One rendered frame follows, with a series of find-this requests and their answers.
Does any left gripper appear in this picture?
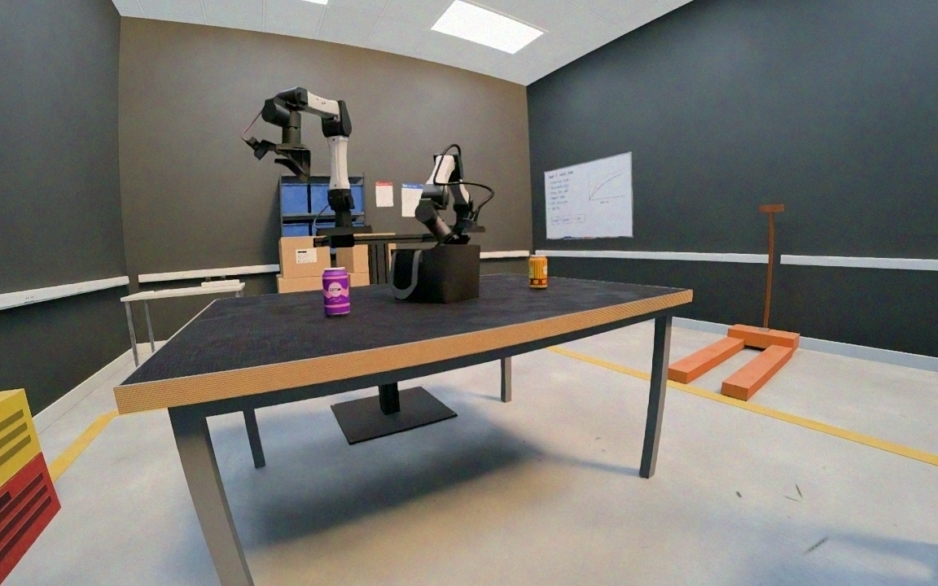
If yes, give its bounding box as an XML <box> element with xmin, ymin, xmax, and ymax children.
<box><xmin>430</xmin><ymin>221</ymin><xmax>471</xmax><ymax>247</ymax></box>

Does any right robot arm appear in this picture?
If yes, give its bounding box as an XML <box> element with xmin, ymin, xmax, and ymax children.
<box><xmin>248</xmin><ymin>87</ymin><xmax>371</xmax><ymax>231</ymax></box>

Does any purple drink can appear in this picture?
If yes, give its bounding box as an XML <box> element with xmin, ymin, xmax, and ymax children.
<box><xmin>322</xmin><ymin>268</ymin><xmax>350</xmax><ymax>317</ymax></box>

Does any orange striped drink can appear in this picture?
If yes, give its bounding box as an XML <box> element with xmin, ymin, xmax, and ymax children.
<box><xmin>529</xmin><ymin>256</ymin><xmax>547</xmax><ymax>290</ymax></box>

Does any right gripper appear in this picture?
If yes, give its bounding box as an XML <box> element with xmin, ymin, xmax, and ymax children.
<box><xmin>274</xmin><ymin>127</ymin><xmax>311</xmax><ymax>183</ymax></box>

